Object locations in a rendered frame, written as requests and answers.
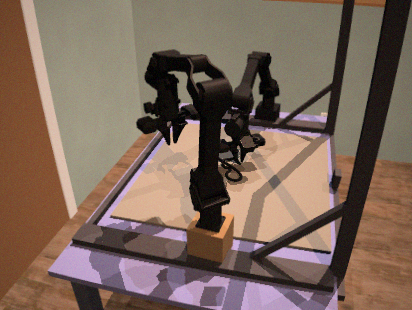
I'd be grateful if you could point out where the black metal frame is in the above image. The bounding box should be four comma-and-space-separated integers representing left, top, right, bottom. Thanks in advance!
249, 0, 412, 278

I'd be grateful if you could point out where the black rope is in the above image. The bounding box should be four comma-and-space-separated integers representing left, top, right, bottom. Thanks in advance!
219, 157, 242, 182

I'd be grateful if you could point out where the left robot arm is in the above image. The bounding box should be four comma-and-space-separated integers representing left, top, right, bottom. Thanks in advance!
144, 49, 233, 232

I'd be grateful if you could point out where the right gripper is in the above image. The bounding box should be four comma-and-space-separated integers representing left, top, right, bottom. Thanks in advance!
219, 126, 265, 163

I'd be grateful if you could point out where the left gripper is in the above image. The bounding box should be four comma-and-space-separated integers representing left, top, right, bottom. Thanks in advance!
136, 95, 200, 146

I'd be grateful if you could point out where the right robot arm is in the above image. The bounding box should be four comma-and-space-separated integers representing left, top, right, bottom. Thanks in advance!
224, 51, 280, 154

